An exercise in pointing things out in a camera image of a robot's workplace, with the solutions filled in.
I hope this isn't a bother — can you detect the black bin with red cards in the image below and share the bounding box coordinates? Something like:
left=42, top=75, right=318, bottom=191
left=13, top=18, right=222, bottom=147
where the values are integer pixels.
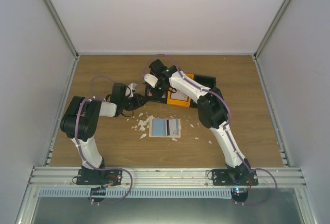
left=145, top=84, right=168, bottom=104

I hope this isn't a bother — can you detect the yellow bin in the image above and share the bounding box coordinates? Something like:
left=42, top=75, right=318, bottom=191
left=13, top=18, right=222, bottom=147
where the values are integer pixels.
left=166, top=87, right=195, bottom=108

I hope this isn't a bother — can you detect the beige card holder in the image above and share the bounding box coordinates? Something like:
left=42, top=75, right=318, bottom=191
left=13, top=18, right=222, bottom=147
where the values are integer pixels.
left=149, top=118, right=182, bottom=138

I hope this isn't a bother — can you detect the black bin with teal cards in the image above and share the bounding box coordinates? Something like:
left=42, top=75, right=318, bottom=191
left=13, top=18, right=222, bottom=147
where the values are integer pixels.
left=193, top=74, right=217, bottom=89

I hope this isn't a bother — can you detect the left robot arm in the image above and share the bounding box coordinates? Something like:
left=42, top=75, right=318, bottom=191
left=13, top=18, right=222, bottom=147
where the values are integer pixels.
left=60, top=83, right=147, bottom=185

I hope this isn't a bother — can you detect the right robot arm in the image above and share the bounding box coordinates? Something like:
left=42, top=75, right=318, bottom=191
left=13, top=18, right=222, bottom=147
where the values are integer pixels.
left=143, top=59, right=251, bottom=185

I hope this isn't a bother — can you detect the white patterned card stack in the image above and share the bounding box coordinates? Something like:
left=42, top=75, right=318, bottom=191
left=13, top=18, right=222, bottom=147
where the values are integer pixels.
left=170, top=88, right=189, bottom=102

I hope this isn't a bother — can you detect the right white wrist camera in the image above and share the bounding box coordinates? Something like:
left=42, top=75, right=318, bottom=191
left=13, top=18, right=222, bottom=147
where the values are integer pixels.
left=143, top=73, right=158, bottom=88

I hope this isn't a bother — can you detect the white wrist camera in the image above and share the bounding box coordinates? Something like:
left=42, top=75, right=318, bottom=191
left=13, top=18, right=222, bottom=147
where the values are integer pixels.
left=126, top=83, right=137, bottom=98
left=143, top=73, right=158, bottom=88

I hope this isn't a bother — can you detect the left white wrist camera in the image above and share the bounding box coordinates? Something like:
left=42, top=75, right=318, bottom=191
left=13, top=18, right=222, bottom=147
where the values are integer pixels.
left=126, top=83, right=137, bottom=98

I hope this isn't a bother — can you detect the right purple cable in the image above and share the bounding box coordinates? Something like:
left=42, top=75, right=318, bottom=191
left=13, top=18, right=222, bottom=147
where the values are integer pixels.
left=143, top=54, right=278, bottom=205

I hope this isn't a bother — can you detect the purple cable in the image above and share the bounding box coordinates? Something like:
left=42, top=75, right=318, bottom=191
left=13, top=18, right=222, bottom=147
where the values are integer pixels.
left=143, top=54, right=278, bottom=205
left=76, top=75, right=134, bottom=205

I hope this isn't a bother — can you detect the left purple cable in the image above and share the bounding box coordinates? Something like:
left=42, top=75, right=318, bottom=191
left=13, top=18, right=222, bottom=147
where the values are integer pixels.
left=76, top=75, right=134, bottom=205

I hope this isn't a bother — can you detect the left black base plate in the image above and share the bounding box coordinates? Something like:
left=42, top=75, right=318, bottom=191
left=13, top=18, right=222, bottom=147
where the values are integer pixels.
left=72, top=167, right=122, bottom=186

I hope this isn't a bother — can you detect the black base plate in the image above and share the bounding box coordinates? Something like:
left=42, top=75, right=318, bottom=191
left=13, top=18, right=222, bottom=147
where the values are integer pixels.
left=208, top=169, right=259, bottom=186
left=72, top=167, right=122, bottom=186

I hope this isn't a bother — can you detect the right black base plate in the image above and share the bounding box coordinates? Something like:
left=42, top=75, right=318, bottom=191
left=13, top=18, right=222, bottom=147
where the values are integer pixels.
left=208, top=169, right=259, bottom=186

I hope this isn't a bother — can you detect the aluminium front rail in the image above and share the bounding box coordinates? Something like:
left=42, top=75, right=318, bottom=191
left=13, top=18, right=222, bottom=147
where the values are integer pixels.
left=28, top=167, right=306, bottom=188

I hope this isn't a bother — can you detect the grey slotted cable duct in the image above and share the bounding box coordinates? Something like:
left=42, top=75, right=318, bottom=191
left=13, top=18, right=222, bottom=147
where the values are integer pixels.
left=39, top=187, right=232, bottom=199

